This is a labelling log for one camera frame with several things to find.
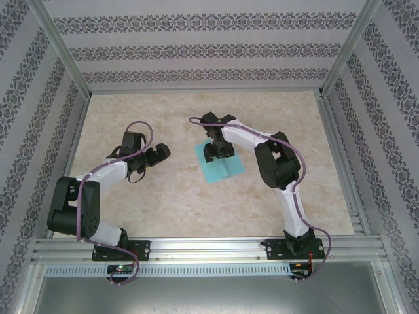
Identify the aluminium frame post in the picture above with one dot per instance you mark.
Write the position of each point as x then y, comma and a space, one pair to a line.
350, 45
61, 45

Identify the thin aluminium cross rail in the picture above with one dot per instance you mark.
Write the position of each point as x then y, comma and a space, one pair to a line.
209, 91

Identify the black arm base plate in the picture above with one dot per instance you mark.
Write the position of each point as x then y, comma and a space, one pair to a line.
275, 250
144, 250

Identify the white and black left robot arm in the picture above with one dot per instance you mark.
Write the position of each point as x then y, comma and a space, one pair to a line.
72, 202

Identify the small green circuit board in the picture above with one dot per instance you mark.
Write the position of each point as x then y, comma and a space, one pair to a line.
299, 266
121, 269

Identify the grey sheet metal shelf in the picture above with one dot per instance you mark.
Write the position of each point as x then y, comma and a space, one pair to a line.
209, 297

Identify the teal square paper sheet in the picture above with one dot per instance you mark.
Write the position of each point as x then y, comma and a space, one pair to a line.
229, 171

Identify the aluminium side rail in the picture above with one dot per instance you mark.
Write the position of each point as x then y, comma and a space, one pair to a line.
342, 157

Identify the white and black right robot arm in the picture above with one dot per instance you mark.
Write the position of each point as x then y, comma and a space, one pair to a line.
278, 163

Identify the long aluminium mounting rail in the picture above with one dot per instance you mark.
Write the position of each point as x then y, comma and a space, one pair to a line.
209, 250

